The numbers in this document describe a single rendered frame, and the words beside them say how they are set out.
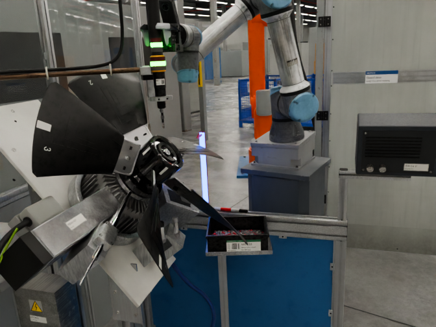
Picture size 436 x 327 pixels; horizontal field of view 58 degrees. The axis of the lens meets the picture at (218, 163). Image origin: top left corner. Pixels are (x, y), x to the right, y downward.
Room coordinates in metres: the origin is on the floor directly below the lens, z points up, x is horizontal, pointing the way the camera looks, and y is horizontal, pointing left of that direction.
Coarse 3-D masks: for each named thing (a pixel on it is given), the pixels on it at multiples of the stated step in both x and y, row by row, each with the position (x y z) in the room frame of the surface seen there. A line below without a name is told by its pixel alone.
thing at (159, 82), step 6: (156, 72) 1.17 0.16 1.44; (162, 72) 1.17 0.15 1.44; (156, 78) 1.17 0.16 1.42; (162, 78) 1.17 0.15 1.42; (156, 84) 1.17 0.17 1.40; (162, 84) 1.17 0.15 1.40; (156, 90) 1.17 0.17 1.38; (162, 90) 1.17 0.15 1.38; (156, 96) 1.17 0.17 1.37; (162, 96) 1.17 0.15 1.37; (162, 102) 1.17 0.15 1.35
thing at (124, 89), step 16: (80, 80) 1.21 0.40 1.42; (96, 80) 1.23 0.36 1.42; (112, 80) 1.25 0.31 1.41; (128, 80) 1.27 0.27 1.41; (80, 96) 1.18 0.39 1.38; (96, 96) 1.20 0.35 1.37; (112, 96) 1.21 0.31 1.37; (128, 96) 1.22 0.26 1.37; (112, 112) 1.17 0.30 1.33; (128, 112) 1.18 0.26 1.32; (144, 112) 1.19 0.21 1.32; (128, 128) 1.15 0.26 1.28
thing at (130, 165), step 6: (126, 144) 1.03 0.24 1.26; (132, 144) 1.04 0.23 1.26; (138, 144) 1.06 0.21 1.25; (126, 150) 1.03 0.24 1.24; (132, 150) 1.04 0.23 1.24; (138, 150) 1.06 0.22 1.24; (120, 156) 1.02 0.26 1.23; (132, 156) 1.04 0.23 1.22; (120, 162) 1.02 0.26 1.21; (126, 162) 1.03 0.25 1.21; (132, 162) 1.04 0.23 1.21; (120, 168) 1.02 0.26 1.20; (126, 168) 1.03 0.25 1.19; (132, 168) 1.04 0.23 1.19; (126, 174) 1.03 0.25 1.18
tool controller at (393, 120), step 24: (360, 120) 1.33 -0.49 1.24; (384, 120) 1.31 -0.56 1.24; (408, 120) 1.29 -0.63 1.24; (432, 120) 1.27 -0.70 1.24; (360, 144) 1.31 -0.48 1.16; (384, 144) 1.28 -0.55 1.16; (408, 144) 1.26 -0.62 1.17; (432, 144) 1.24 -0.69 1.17; (360, 168) 1.33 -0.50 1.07; (384, 168) 1.28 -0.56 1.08; (408, 168) 1.28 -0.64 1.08; (432, 168) 1.26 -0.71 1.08
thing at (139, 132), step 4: (136, 128) 1.16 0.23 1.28; (140, 128) 1.16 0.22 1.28; (144, 128) 1.16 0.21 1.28; (128, 132) 1.15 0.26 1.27; (132, 132) 1.15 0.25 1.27; (136, 132) 1.15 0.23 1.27; (140, 132) 1.15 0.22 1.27; (144, 132) 1.15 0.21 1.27; (148, 132) 1.15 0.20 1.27; (128, 136) 1.14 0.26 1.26; (132, 136) 1.14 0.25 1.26; (140, 136) 1.14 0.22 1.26; (144, 136) 1.15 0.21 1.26; (148, 136) 1.15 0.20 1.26; (128, 140) 1.13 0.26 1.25; (132, 140) 1.13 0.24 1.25; (140, 140) 1.14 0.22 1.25; (144, 140) 1.14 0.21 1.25; (140, 144) 1.13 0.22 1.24
